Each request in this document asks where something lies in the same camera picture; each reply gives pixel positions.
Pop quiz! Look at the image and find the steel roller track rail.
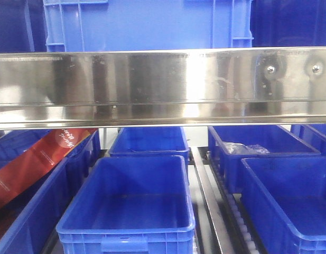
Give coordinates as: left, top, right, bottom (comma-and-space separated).
189, 147, 264, 253

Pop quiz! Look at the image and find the blue bin far right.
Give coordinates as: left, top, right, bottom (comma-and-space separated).
291, 124, 326, 156

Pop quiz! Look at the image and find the clear plastic bag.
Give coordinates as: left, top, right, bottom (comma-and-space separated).
223, 142, 270, 155

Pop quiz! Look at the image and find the red packaging pouch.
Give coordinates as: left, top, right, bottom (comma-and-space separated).
0, 128, 97, 209

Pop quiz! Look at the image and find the blue bin front centre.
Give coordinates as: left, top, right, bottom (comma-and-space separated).
56, 156, 195, 253

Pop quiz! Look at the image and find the blue bin front left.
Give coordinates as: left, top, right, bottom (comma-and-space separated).
0, 132, 100, 253

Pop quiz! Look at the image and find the blue bin front right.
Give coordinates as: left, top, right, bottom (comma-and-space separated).
241, 156, 326, 253

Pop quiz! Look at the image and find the blue bin rear right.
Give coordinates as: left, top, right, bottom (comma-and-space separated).
208, 125, 321, 194

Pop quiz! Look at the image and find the blue crate on upper shelf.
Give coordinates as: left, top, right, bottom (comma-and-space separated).
43, 0, 253, 52

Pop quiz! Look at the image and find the stainless steel shelf beam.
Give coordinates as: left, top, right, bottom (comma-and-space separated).
0, 47, 326, 130

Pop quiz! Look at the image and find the blue bin rear centre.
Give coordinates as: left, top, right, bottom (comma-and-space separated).
108, 126, 191, 180

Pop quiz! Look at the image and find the blue bin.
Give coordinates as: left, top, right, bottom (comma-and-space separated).
0, 132, 100, 253
108, 126, 191, 180
208, 125, 321, 194
241, 156, 326, 253
291, 124, 326, 156
56, 156, 195, 253

